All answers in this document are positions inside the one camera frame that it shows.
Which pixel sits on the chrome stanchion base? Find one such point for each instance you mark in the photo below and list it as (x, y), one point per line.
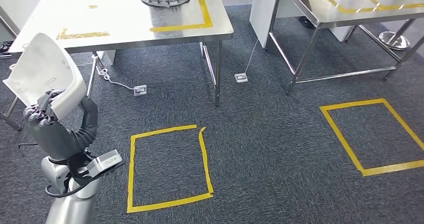
(394, 41)

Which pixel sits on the grey floor socket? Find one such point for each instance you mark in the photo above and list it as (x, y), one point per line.
(140, 90)
(241, 77)

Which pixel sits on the white partition panel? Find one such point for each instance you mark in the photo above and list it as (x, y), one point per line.
(16, 4)

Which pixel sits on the stainless steel workbench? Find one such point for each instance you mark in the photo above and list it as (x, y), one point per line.
(99, 17)

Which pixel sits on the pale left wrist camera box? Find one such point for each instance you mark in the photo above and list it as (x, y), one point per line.
(104, 163)

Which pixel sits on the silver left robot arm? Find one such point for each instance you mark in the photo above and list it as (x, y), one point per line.
(71, 206)

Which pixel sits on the white cabinet panel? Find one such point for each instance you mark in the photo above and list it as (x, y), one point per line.
(261, 14)

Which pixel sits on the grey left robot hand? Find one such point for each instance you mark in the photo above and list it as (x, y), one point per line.
(53, 139)

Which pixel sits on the yellow floor tape square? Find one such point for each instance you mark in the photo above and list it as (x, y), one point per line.
(130, 169)
(341, 136)

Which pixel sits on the yellow bench tape strip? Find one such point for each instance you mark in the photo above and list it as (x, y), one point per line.
(82, 35)

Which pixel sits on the stainless steel table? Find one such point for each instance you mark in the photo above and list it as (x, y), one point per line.
(331, 17)

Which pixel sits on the white plastic shell part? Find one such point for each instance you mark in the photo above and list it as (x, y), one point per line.
(43, 70)

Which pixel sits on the yellow bench tape frame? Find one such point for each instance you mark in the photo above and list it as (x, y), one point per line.
(205, 14)

